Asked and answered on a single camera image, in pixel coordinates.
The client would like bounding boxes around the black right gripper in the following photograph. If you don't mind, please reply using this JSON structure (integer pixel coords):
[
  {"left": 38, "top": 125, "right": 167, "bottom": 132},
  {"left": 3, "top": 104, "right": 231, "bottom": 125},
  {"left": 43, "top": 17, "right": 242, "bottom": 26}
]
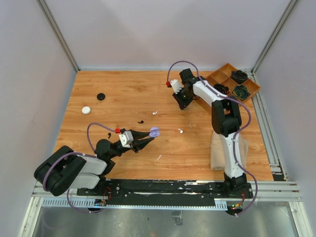
[{"left": 173, "top": 87, "right": 194, "bottom": 110}]

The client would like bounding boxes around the purple earbud charging case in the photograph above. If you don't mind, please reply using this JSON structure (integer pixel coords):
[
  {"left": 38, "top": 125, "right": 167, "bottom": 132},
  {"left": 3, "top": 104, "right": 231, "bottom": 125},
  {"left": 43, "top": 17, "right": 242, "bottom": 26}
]
[{"left": 149, "top": 127, "right": 160, "bottom": 138}]

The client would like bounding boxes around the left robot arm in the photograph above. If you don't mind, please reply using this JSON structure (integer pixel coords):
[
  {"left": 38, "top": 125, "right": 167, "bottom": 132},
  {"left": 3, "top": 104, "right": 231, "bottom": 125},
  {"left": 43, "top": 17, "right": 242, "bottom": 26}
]
[{"left": 34, "top": 127, "right": 160, "bottom": 197}]

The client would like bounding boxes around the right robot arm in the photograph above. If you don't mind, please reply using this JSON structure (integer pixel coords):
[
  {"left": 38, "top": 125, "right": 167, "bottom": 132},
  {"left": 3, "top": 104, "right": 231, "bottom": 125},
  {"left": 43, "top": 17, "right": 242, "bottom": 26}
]
[{"left": 166, "top": 69, "right": 247, "bottom": 198}]

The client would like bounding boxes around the white round charging case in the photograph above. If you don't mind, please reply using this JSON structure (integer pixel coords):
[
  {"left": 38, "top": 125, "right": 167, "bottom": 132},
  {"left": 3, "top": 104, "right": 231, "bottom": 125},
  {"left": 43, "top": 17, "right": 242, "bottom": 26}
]
[{"left": 81, "top": 106, "right": 91, "bottom": 115}]

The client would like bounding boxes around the black orange rolled tie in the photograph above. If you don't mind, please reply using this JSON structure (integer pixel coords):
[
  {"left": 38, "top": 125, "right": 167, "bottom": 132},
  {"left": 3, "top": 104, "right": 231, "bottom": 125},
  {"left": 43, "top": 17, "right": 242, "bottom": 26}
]
[{"left": 214, "top": 83, "right": 230, "bottom": 95}]

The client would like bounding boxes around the wooden compartment tray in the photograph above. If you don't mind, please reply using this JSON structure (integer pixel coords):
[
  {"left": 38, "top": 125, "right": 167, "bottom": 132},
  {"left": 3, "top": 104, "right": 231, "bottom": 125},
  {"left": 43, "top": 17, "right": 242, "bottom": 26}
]
[{"left": 205, "top": 63, "right": 261, "bottom": 111}]

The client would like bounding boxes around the blue yellow rolled tie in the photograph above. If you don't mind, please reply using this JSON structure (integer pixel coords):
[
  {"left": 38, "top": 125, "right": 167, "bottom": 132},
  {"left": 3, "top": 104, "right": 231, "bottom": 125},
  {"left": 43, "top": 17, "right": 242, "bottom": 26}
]
[{"left": 233, "top": 85, "right": 250, "bottom": 101}]

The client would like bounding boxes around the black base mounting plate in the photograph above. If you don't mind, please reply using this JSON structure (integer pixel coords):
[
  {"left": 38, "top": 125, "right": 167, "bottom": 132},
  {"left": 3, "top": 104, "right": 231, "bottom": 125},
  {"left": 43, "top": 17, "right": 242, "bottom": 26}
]
[{"left": 77, "top": 179, "right": 254, "bottom": 207}]

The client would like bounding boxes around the black dotted rolled tie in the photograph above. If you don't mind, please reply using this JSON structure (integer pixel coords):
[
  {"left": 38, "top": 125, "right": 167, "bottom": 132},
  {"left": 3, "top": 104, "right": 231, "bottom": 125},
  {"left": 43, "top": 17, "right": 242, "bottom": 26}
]
[{"left": 230, "top": 70, "right": 248, "bottom": 84}]

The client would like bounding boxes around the beige folded cloth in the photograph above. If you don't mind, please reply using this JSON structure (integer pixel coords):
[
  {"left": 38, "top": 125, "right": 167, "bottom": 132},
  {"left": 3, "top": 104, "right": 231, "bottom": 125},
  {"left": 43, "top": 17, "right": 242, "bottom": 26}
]
[{"left": 210, "top": 132, "right": 249, "bottom": 170}]

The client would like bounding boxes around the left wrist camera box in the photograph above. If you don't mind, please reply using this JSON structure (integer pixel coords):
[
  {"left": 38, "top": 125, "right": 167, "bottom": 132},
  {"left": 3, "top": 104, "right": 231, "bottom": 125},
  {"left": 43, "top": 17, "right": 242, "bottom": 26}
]
[{"left": 119, "top": 131, "right": 134, "bottom": 148}]

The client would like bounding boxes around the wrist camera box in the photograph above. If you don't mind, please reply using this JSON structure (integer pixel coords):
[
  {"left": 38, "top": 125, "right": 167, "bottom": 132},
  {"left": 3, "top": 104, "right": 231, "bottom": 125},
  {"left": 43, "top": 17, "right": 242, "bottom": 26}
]
[
  {"left": 119, "top": 131, "right": 134, "bottom": 148},
  {"left": 170, "top": 79, "right": 183, "bottom": 94}
]

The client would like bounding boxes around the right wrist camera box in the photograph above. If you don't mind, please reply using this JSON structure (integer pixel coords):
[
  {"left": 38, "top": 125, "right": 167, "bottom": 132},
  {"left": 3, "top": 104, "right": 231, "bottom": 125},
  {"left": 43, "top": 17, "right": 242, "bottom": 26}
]
[{"left": 170, "top": 79, "right": 183, "bottom": 94}]

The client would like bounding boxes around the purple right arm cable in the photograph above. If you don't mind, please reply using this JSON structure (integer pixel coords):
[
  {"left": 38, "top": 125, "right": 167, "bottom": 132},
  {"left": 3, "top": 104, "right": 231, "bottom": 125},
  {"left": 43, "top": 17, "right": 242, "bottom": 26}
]
[{"left": 166, "top": 60, "right": 258, "bottom": 218}]

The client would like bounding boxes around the aluminium frame rail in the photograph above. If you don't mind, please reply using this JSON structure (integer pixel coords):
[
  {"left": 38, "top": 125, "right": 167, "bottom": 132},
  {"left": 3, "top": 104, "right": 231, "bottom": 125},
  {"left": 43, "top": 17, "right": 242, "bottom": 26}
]
[{"left": 36, "top": 0, "right": 80, "bottom": 73}]

